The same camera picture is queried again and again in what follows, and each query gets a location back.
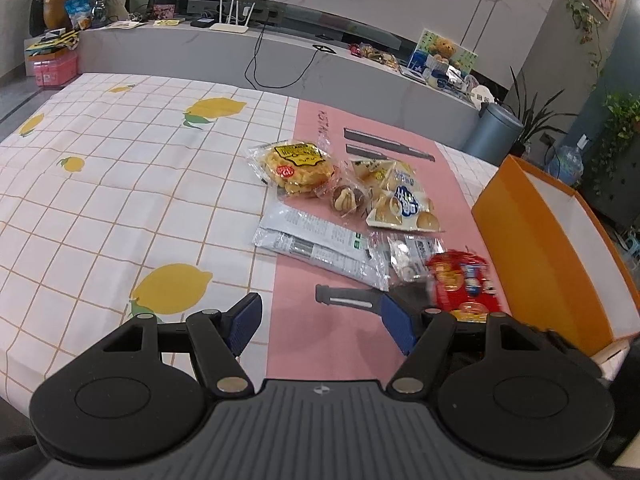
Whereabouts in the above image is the red snack packet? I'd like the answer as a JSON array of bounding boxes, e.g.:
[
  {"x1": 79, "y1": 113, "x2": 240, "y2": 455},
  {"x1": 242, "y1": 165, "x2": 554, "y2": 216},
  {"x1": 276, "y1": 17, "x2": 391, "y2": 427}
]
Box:
[{"x1": 427, "y1": 250, "x2": 501, "y2": 323}]

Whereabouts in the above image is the small clear snack packet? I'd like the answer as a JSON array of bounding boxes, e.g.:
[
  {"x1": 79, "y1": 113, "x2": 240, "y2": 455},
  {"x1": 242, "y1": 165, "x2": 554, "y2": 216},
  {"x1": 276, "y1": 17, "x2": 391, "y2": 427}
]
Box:
[{"x1": 369, "y1": 231, "x2": 445, "y2": 285}]

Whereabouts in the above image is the silver white flat packet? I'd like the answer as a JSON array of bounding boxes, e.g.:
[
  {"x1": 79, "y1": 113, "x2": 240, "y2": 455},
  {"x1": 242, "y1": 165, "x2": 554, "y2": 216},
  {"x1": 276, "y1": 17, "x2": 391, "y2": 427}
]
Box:
[{"x1": 253, "y1": 202, "x2": 390, "y2": 292}]

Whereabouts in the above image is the white blue pastry packet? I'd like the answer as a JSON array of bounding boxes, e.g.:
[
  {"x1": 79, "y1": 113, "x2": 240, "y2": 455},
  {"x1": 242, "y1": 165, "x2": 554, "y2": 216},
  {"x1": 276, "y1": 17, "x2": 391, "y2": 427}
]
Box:
[{"x1": 352, "y1": 158, "x2": 442, "y2": 233}]

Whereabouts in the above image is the orange cardboard box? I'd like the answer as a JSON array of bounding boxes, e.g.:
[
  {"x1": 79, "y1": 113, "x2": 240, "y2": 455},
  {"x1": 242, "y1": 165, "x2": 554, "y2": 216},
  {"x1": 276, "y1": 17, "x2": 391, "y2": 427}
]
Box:
[{"x1": 472, "y1": 156, "x2": 639, "y2": 379}]

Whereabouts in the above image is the small brown nut packet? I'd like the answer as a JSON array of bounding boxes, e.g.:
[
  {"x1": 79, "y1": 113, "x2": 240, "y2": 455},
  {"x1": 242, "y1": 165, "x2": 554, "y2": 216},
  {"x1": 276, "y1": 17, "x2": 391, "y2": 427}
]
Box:
[{"x1": 314, "y1": 169, "x2": 372, "y2": 218}]

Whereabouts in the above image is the pink placemat with knives print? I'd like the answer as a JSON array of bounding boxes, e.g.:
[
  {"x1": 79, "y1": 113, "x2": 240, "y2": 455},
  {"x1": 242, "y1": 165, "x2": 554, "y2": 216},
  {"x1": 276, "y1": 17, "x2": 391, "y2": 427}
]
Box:
[{"x1": 254, "y1": 96, "x2": 514, "y2": 395}]

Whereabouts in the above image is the lemon print checked tablecloth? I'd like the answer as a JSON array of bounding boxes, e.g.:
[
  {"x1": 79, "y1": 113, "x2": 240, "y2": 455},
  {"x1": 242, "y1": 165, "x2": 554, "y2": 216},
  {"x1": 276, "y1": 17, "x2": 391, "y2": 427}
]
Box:
[{"x1": 1, "y1": 74, "x2": 496, "y2": 411}]

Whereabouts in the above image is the yellow cookie snack packet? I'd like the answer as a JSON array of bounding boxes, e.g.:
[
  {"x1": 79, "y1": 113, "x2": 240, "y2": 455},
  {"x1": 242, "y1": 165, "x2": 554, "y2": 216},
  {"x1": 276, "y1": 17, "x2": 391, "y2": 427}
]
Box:
[{"x1": 246, "y1": 140, "x2": 335, "y2": 195}]

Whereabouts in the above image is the grey blue trash bin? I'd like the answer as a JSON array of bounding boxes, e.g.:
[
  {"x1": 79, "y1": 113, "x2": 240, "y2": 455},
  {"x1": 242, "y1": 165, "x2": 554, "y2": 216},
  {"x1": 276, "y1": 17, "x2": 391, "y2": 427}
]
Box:
[{"x1": 462, "y1": 103, "x2": 524, "y2": 166}]

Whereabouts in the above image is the blue water jug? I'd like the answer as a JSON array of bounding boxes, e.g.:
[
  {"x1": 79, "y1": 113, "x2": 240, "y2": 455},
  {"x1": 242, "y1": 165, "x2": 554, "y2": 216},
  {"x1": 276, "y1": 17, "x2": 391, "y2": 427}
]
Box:
[{"x1": 546, "y1": 136, "x2": 589, "y2": 186}]

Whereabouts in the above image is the dark leafy floor plant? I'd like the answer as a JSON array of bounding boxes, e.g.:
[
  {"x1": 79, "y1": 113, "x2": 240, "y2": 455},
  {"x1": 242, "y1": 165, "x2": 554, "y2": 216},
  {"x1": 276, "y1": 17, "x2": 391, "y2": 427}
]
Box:
[{"x1": 503, "y1": 68, "x2": 577, "y2": 157}]

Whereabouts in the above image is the dark cabinet with ivy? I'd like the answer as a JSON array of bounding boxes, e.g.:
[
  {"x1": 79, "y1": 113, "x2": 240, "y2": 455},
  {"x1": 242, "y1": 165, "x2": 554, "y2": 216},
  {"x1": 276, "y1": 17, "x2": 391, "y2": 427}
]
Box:
[{"x1": 587, "y1": 91, "x2": 640, "y2": 221}]

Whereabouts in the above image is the grey tv console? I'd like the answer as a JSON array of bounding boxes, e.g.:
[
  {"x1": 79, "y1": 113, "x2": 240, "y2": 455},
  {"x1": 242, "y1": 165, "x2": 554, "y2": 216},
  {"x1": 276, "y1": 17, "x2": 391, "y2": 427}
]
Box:
[{"x1": 78, "y1": 25, "x2": 478, "y2": 148}]

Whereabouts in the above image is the teddy bear toy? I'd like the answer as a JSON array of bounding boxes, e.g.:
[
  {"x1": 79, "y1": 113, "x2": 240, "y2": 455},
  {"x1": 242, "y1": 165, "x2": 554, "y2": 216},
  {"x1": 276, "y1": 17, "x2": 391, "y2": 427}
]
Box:
[{"x1": 430, "y1": 37, "x2": 457, "y2": 64}]

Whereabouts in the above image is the white wifi router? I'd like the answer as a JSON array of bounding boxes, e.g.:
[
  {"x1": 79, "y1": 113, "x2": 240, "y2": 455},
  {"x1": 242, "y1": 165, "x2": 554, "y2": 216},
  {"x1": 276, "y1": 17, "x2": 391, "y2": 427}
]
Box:
[{"x1": 208, "y1": 0, "x2": 255, "y2": 34}]

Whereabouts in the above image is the pink storage box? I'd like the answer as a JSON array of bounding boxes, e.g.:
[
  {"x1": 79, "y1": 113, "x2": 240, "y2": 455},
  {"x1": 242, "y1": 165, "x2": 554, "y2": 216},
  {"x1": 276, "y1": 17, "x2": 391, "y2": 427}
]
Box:
[{"x1": 30, "y1": 50, "x2": 78, "y2": 88}]

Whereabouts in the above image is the brown round vase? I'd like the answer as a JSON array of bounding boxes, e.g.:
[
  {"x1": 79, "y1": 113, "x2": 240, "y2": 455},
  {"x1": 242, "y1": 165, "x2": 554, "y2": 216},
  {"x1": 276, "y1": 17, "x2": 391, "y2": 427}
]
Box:
[{"x1": 43, "y1": 0, "x2": 70, "y2": 30}]

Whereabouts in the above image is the black power cable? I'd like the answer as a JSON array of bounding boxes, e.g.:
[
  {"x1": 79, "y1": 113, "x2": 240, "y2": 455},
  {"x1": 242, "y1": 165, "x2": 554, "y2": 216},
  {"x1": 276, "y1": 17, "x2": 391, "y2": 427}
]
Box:
[{"x1": 243, "y1": 8, "x2": 336, "y2": 91}]

